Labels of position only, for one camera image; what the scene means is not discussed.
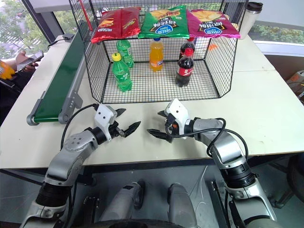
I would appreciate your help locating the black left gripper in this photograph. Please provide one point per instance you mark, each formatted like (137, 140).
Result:
(116, 130)

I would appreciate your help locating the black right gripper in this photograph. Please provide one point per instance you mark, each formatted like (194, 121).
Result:
(174, 131)

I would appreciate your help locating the black smartphone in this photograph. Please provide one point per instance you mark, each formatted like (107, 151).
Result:
(32, 59)

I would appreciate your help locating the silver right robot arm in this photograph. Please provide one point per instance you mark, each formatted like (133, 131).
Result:
(228, 147)

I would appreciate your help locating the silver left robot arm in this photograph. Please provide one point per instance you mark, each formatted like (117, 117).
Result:
(64, 161)

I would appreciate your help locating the green conveyor belt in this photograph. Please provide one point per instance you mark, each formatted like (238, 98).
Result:
(59, 78)

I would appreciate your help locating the person's hand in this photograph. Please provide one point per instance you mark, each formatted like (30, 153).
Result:
(22, 57)

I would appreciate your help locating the green soda bottle yellow cap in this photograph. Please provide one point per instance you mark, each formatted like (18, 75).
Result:
(122, 73)

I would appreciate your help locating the cola bottle red cap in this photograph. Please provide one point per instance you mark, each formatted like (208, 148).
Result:
(186, 45)
(184, 71)

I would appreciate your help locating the orange soda bottle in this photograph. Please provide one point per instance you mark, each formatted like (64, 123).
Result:
(156, 55)

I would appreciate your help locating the grey left robot leg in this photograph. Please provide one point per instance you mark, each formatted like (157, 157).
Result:
(123, 204)

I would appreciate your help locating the grey robot leg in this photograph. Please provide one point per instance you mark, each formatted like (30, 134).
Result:
(181, 206)
(123, 204)

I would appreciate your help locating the grey right robot leg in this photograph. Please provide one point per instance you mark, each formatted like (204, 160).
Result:
(181, 206)

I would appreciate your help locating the small orange object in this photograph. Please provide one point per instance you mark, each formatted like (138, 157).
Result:
(213, 47)

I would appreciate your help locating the red chip bag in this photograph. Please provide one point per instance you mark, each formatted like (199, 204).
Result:
(114, 23)

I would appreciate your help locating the green chip bag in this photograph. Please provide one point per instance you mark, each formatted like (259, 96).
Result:
(164, 26)

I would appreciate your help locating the grey power adapter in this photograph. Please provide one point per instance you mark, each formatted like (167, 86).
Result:
(68, 38)

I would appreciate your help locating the pink chip bag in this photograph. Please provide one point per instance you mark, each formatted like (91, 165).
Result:
(211, 25)

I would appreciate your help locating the red rod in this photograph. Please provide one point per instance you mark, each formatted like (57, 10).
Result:
(86, 16)

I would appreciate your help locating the person in dark clothes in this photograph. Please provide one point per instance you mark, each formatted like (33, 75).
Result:
(10, 95)

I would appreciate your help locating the orange snack package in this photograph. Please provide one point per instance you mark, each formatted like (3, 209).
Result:
(6, 70)

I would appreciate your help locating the white tumbler black lid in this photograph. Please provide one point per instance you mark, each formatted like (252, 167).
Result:
(249, 21)

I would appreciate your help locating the cardboard box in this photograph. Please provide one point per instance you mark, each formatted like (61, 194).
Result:
(295, 82)

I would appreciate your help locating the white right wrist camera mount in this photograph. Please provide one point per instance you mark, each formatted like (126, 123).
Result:
(178, 111)

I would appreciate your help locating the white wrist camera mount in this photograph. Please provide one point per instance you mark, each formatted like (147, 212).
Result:
(178, 111)
(104, 116)

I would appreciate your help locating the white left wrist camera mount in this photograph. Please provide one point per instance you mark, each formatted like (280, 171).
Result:
(104, 116)

